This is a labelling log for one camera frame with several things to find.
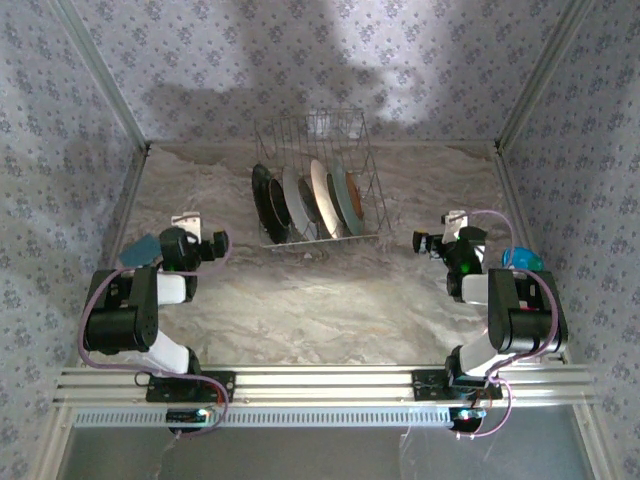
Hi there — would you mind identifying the brown striped-rim plate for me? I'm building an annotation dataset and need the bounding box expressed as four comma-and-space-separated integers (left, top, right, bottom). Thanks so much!
250, 163, 295, 247

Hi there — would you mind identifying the pale green ceramic plate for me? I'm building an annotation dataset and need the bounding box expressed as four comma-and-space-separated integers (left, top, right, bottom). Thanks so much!
330, 159, 367, 237

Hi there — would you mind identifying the grey reindeer plate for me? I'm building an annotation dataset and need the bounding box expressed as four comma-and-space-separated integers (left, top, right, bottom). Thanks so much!
281, 165, 322, 237

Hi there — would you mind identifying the white star pumpkin plate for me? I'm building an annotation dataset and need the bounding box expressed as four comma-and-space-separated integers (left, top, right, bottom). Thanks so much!
309, 158, 350, 241

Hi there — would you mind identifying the green-blue flat sponge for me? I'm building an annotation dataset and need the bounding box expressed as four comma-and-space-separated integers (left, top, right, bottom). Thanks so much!
118, 234, 163, 267

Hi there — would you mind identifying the blue plastic cup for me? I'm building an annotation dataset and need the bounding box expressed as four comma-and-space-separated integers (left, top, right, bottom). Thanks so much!
501, 245, 545, 273

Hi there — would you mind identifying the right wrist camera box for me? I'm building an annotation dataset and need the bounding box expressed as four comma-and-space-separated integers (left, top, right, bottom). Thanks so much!
440, 211, 470, 243

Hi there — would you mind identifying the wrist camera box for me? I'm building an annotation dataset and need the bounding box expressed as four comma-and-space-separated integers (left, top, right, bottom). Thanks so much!
171, 211, 205, 235
440, 211, 470, 243

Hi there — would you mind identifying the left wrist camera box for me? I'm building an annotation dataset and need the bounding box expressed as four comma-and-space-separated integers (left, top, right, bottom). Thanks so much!
171, 211, 205, 235

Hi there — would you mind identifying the aluminium wall-foot rail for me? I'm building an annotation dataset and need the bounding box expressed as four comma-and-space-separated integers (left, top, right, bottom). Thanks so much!
148, 138, 499, 150

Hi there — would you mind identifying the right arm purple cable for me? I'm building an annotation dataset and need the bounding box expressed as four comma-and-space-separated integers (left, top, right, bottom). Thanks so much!
449, 209, 561, 442

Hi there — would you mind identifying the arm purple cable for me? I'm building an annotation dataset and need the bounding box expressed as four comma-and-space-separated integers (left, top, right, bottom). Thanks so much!
78, 230, 234, 440
449, 209, 561, 442

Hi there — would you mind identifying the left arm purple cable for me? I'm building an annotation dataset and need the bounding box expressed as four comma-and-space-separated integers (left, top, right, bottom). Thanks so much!
78, 230, 234, 440

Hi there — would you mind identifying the metal wire dish rack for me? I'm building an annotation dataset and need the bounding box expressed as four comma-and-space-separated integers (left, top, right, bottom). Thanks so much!
252, 107, 394, 250

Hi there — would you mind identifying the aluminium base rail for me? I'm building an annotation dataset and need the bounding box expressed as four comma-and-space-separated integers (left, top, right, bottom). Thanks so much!
52, 364, 599, 407

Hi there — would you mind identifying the aluminium corner post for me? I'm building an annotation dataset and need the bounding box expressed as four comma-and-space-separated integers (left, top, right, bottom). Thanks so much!
493, 0, 599, 154
52, 0, 152, 154

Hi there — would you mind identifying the grey slotted cable duct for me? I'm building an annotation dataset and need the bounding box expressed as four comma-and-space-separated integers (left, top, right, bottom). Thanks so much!
72, 404, 454, 429

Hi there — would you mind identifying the aluminium frame leg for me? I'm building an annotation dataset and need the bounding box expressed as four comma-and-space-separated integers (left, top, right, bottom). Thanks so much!
572, 402, 626, 480
27, 407, 76, 480

